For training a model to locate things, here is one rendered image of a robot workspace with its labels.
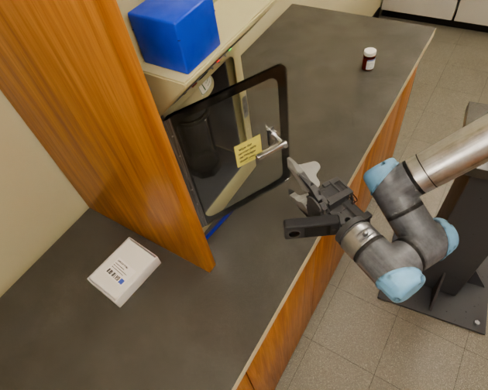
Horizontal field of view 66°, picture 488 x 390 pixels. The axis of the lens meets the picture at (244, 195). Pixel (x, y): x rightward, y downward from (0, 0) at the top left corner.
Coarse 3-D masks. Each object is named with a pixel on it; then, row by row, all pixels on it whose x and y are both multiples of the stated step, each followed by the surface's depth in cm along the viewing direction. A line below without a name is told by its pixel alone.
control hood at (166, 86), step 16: (224, 0) 78; (240, 0) 77; (256, 0) 76; (272, 0) 76; (224, 16) 73; (240, 16) 73; (256, 16) 72; (224, 32) 70; (240, 32) 70; (224, 48) 67; (144, 64) 66; (208, 64) 65; (160, 80) 64; (176, 80) 62; (192, 80) 63; (160, 96) 67; (176, 96) 65; (160, 112) 71
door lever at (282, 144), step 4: (276, 132) 95; (272, 136) 95; (276, 136) 95; (280, 140) 94; (284, 140) 93; (276, 144) 93; (280, 144) 92; (284, 144) 93; (268, 148) 92; (272, 148) 92; (276, 148) 92; (280, 148) 93; (260, 152) 92; (264, 152) 91; (268, 152) 91; (272, 152) 92; (256, 156) 91; (260, 156) 91; (264, 156) 92
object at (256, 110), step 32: (224, 96) 79; (256, 96) 84; (192, 128) 81; (224, 128) 85; (256, 128) 91; (288, 128) 97; (192, 160) 87; (224, 160) 92; (256, 160) 99; (224, 192) 101; (256, 192) 109
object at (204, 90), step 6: (210, 78) 92; (204, 84) 89; (210, 84) 91; (198, 90) 88; (204, 90) 89; (210, 90) 90; (192, 96) 87; (198, 96) 88; (204, 96) 89; (186, 102) 87; (192, 102) 88; (180, 108) 88
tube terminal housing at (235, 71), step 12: (120, 0) 59; (132, 0) 61; (144, 0) 62; (216, 0) 78; (132, 36) 63; (144, 60) 67; (228, 60) 94; (240, 60) 94; (228, 72) 96; (240, 72) 96; (204, 228) 111
